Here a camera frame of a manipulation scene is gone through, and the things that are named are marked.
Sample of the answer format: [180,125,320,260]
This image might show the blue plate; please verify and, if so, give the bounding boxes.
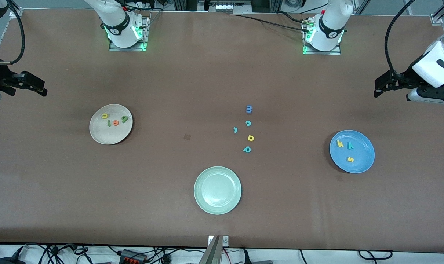
[329,130,375,174]

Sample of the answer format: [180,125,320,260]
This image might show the beige brown plate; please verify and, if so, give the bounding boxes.
[89,104,133,145]

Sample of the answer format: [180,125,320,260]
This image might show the brown table cover mat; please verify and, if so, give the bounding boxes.
[0,9,444,253]

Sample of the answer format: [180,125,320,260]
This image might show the gray control device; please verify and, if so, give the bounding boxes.
[207,0,252,14]

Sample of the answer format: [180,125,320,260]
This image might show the black power strip red switches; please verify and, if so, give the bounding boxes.
[119,249,148,264]

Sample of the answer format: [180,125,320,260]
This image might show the pale green plate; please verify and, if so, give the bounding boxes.
[194,166,242,215]

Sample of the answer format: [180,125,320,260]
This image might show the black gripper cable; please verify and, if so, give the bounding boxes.
[0,0,26,66]
[385,0,417,72]

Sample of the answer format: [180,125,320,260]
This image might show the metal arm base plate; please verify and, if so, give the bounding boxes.
[303,16,342,55]
[109,11,150,52]

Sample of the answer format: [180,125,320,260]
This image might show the long black cable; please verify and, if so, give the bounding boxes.
[231,13,312,33]

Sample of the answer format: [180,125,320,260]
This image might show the black cable loop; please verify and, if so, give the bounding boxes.
[357,249,393,261]

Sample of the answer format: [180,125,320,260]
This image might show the gray metal camera pole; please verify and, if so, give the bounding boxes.
[198,235,224,264]

